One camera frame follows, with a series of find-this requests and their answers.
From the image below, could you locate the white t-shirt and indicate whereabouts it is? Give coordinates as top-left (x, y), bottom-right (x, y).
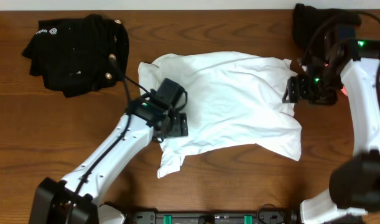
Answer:
top-left (138, 51), bottom-right (302, 178)

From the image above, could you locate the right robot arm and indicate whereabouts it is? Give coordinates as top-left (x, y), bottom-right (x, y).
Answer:
top-left (282, 37), bottom-right (380, 223)

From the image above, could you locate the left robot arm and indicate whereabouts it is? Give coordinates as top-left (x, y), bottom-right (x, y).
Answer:
top-left (29, 99), bottom-right (188, 223)

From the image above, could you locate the black crumpled garment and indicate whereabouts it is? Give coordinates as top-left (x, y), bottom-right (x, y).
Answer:
top-left (292, 3), bottom-right (361, 63)

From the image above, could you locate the black jacket with gold buttons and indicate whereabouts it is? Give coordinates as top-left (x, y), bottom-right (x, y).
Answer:
top-left (22, 14), bottom-right (129, 98)

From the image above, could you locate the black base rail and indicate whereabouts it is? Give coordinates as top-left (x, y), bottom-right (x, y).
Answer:
top-left (124, 204), bottom-right (302, 224)

